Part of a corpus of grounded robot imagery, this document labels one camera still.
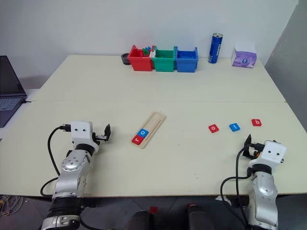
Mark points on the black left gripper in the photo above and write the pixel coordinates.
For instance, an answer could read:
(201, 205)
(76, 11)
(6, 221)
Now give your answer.
(99, 137)

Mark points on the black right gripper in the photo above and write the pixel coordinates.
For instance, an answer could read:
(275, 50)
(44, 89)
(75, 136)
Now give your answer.
(254, 148)

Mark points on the red letter tile b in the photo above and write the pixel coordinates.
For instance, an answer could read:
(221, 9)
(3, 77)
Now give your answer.
(253, 124)

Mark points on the red letter tile o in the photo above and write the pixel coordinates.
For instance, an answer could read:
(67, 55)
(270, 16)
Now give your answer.
(217, 130)

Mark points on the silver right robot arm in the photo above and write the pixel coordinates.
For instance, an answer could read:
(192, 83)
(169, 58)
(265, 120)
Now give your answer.
(263, 191)

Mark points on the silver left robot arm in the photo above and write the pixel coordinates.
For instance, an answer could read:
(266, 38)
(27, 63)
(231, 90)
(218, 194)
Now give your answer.
(69, 177)

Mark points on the blue letter tile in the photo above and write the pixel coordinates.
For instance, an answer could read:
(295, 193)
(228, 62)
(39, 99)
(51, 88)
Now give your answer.
(146, 134)
(231, 128)

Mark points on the wooden letter tray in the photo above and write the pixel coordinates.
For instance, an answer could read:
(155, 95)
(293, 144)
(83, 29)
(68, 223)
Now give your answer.
(156, 119)

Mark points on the red plastic bin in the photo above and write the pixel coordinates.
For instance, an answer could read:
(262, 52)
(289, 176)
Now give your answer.
(141, 63)

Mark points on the dark rounded shape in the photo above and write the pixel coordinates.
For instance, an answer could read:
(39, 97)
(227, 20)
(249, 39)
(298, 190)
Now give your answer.
(200, 219)
(139, 221)

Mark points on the green plastic bin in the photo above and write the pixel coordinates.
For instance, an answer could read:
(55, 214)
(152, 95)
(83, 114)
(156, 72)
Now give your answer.
(164, 65)

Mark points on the green toy brick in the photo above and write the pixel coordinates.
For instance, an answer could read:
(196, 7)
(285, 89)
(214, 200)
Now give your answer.
(145, 52)

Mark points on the purple tissue pack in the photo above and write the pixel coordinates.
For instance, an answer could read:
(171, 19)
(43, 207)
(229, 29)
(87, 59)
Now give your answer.
(243, 58)

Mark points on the white toy piece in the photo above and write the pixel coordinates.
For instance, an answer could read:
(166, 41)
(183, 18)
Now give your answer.
(152, 54)

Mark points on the grey partition panel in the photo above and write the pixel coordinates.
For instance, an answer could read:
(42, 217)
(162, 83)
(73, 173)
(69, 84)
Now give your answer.
(290, 60)

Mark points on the blue plastic bin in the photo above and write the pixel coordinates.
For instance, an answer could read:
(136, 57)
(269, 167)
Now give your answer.
(187, 64)

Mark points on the blue drink can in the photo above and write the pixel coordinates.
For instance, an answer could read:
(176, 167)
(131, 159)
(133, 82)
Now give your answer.
(215, 49)

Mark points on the dark laptop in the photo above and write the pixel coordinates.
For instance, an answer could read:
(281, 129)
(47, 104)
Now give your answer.
(9, 79)

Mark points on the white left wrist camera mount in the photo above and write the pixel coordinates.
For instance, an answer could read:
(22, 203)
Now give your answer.
(81, 131)

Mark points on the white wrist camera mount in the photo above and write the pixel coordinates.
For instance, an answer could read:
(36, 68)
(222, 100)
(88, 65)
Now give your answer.
(273, 153)
(81, 131)

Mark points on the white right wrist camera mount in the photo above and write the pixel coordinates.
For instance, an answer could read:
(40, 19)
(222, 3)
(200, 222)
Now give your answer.
(273, 153)

